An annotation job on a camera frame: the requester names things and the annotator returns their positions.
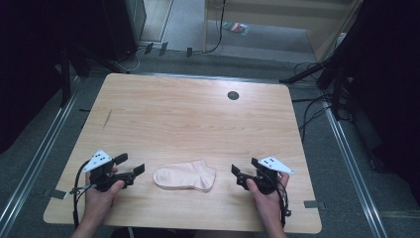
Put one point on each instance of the grey tape strip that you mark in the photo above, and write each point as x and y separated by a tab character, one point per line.
313	204
55	194

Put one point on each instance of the dark cabinet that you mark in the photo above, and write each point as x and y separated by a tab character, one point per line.
122	26

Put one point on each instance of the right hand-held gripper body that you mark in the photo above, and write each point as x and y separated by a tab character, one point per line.
270	178

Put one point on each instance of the person's left hand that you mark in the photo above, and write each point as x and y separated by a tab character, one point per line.
99	201

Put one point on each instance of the black metal stand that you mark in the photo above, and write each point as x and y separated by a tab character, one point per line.
66	79
333	72

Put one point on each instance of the black table grommet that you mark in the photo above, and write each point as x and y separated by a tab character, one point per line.
233	95

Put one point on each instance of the colourful packet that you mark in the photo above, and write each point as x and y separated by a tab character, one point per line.
235	27

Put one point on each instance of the person's right hand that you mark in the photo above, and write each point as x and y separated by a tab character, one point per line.
269	203

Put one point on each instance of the pink sock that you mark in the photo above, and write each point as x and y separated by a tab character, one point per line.
185	175
198	189

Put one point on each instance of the metal floor rail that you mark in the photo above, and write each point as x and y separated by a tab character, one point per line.
36	158
353	165

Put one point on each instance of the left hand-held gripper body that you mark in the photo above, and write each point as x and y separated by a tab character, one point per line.
99	165

